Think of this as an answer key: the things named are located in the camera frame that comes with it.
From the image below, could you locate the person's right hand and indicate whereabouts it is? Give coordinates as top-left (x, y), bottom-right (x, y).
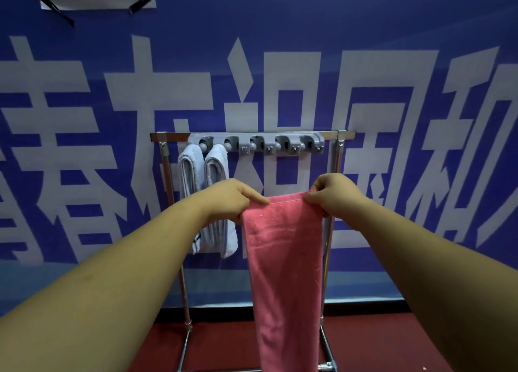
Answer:
top-left (303, 173), bottom-right (373, 231)

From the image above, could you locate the person's left hand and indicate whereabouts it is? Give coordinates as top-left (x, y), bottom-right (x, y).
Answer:
top-left (190, 178), bottom-right (271, 228)

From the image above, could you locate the plain light blue towel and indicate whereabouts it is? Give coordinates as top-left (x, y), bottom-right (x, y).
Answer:
top-left (200, 143), bottom-right (240, 259)

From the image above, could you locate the striped light blue towel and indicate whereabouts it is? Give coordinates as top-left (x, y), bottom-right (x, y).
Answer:
top-left (177, 143), bottom-right (207, 255)

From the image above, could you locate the metal towel rack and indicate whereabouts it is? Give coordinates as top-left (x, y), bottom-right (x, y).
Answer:
top-left (149, 130), bottom-right (356, 372)

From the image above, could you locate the pink towel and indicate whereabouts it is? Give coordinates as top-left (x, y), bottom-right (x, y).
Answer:
top-left (241, 189), bottom-right (325, 372)

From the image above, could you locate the person's right forearm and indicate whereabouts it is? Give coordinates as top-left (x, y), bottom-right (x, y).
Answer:
top-left (354, 202), bottom-right (518, 372)

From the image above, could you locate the person's left forearm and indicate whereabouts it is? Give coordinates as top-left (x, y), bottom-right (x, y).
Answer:
top-left (0, 197), bottom-right (207, 372)

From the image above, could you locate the grey plastic clip strip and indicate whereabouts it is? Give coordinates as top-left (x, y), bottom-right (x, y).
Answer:
top-left (187, 132), bottom-right (325, 155)

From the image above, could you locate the blue banner with white characters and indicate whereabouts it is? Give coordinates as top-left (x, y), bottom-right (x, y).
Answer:
top-left (0, 0), bottom-right (518, 316)

